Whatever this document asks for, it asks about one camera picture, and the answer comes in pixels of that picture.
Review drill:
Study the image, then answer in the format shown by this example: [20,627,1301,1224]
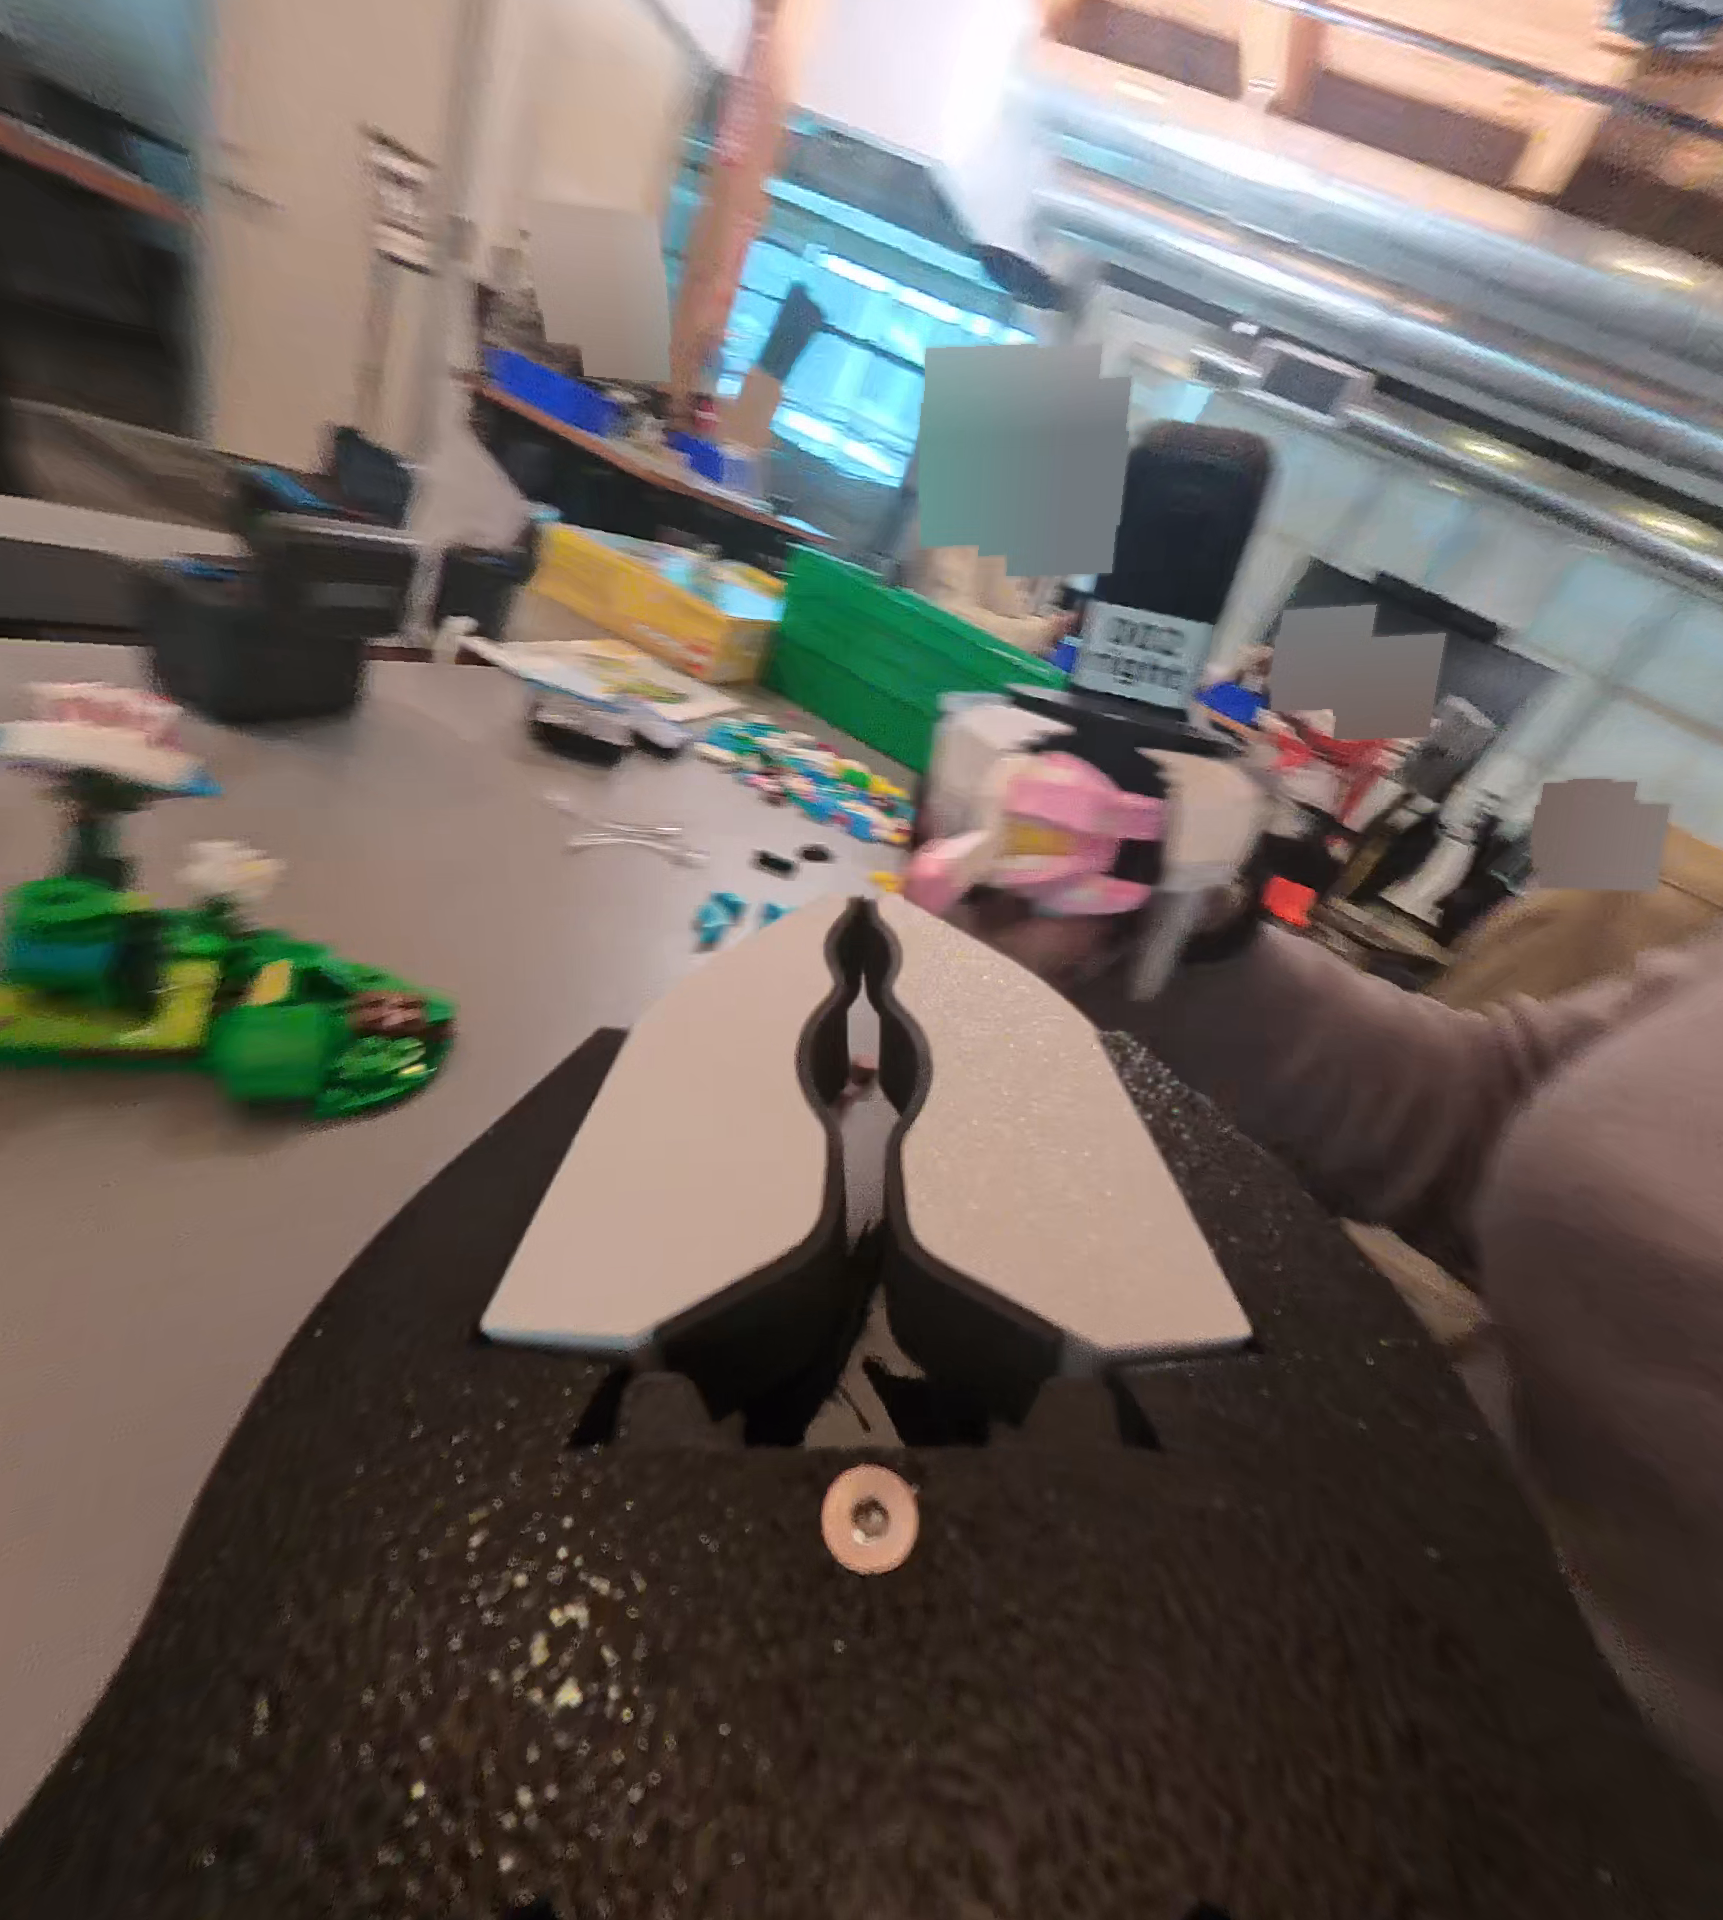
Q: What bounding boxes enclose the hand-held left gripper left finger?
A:
[477,897,871,1444]

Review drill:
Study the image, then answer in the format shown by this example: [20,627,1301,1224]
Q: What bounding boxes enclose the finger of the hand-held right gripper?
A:
[1168,746,1272,902]
[920,693,1070,859]

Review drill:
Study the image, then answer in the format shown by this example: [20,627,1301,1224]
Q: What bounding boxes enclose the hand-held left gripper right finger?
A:
[871,897,1255,1444]

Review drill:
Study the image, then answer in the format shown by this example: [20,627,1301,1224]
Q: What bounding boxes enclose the pink lego flower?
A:
[903,751,1169,920]

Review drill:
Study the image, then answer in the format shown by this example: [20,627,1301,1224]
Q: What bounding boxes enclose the lego flower model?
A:
[0,681,459,1120]

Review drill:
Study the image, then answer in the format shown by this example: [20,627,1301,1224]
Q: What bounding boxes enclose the person's right forearm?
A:
[1072,900,1567,1254]

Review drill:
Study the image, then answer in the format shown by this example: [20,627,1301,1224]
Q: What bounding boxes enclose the pile of mixed lego pieces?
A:
[696,717,922,843]

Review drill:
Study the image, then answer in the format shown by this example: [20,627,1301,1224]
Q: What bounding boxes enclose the yellow lego box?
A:
[530,521,788,684]

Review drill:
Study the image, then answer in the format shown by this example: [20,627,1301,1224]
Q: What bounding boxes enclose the lego instruction booklet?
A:
[464,637,743,726]

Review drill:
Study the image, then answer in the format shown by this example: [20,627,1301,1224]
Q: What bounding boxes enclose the stack of green plastic trays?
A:
[762,543,1074,773]

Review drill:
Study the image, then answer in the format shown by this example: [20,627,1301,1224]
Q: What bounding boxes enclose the red and white cloth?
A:
[1252,704,1421,787]

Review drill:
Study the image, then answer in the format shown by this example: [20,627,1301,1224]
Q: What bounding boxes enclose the white vent grille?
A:
[1258,341,1376,418]

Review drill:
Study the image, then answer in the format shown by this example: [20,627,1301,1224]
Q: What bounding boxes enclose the wooden background table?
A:
[477,382,832,549]

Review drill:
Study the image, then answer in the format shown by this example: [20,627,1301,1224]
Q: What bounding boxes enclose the black battery charger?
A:
[328,428,415,531]
[425,541,537,639]

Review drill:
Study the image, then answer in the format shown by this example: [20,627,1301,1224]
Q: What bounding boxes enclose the wooden pillar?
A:
[682,0,790,394]

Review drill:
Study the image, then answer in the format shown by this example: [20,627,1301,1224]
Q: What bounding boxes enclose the tag sign stand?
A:
[366,135,446,274]

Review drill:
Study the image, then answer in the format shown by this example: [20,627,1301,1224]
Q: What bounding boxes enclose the cream door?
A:
[208,0,491,483]

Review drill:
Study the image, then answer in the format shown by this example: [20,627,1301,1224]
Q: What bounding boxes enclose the wooden side desk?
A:
[0,67,197,230]

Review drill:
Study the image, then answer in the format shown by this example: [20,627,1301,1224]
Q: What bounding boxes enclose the wide silver ventilation duct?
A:
[1025,90,1723,437]

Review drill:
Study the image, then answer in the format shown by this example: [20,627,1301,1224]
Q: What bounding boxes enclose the narrow silver ventilation duct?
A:
[1222,361,1723,616]

